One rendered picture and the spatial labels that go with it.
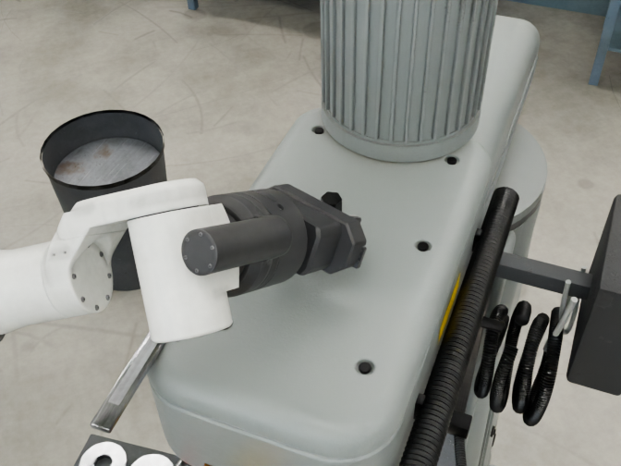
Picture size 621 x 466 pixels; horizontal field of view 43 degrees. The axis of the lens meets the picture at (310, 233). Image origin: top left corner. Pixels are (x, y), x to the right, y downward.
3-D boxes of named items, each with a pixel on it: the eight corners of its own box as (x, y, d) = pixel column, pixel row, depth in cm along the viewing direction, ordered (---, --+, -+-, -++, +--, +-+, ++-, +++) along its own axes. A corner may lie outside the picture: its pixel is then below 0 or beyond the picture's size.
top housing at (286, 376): (376, 544, 76) (383, 460, 65) (144, 456, 84) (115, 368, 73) (483, 228, 107) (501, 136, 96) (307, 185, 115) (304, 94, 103)
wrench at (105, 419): (120, 438, 67) (118, 433, 67) (80, 424, 68) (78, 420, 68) (235, 247, 83) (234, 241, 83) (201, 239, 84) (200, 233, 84)
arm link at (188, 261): (217, 316, 71) (124, 347, 62) (193, 201, 71) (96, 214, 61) (320, 303, 65) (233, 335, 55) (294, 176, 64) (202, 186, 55)
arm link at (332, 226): (253, 243, 83) (175, 261, 73) (279, 159, 80) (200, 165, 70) (348, 300, 77) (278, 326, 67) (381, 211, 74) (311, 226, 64)
